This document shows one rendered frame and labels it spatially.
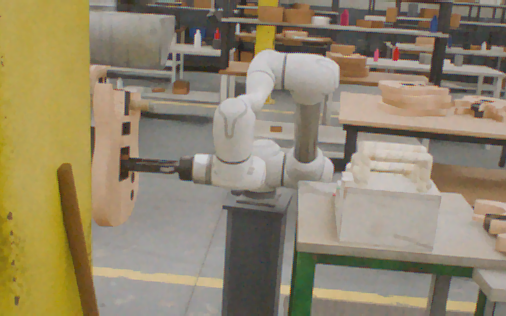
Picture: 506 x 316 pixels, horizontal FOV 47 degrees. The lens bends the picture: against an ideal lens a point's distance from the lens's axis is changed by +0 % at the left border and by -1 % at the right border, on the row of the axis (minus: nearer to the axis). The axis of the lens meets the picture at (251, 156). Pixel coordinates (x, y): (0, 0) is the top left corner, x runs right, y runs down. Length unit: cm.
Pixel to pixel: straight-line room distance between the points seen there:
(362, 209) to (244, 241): 104
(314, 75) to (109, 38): 74
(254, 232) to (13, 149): 196
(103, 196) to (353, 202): 69
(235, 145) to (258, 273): 120
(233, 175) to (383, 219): 44
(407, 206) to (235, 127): 54
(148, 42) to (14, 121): 98
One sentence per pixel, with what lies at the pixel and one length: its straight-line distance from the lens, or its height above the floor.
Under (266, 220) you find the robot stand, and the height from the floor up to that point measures 65.
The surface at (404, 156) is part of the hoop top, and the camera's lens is 165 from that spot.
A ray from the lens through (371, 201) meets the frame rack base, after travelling 167.
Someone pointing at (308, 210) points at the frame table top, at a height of 93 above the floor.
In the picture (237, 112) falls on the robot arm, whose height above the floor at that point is 130.
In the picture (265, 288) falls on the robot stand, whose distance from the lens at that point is 270.
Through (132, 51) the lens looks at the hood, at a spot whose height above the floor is 143.
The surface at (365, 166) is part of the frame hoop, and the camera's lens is 165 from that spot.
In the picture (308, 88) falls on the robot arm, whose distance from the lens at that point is 207.
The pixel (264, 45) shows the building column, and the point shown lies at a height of 86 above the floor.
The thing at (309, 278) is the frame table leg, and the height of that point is 81.
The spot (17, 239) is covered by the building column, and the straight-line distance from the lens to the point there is 75.
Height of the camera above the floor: 161
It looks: 16 degrees down
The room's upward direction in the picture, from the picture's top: 4 degrees clockwise
